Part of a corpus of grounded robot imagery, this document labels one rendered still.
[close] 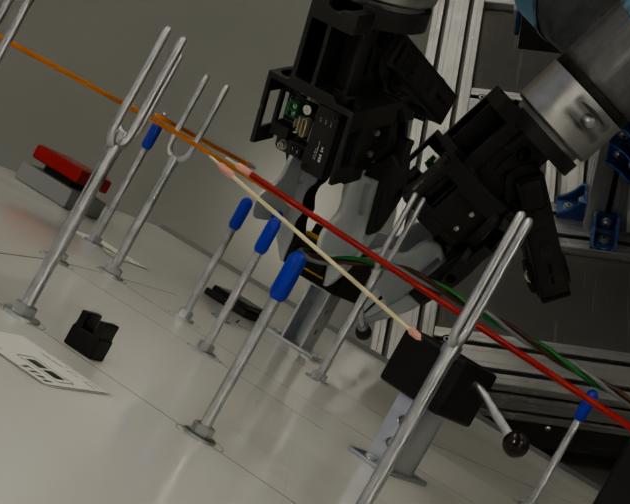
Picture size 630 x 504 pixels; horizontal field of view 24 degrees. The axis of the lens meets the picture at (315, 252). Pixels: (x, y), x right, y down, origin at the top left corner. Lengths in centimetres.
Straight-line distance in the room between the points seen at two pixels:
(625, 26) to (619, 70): 3
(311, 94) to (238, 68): 199
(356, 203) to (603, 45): 25
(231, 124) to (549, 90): 173
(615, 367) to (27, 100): 131
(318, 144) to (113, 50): 206
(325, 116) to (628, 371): 132
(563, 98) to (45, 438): 72
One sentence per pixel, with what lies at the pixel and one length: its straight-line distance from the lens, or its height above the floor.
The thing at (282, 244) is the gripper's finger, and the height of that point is 118.
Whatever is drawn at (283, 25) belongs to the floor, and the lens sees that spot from 302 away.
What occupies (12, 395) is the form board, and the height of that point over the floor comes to 158.
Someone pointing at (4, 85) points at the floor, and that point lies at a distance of 295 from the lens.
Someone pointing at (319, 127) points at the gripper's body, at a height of 132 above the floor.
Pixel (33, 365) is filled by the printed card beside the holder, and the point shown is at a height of 154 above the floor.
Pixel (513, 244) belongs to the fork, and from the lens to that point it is 56.
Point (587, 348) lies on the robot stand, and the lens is 222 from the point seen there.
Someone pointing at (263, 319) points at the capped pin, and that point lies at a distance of 59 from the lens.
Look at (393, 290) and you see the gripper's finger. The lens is 116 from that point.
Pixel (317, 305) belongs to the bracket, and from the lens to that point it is 111.
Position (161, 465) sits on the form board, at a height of 155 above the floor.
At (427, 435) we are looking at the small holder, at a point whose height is 134.
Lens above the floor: 199
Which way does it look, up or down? 50 degrees down
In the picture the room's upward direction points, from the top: straight up
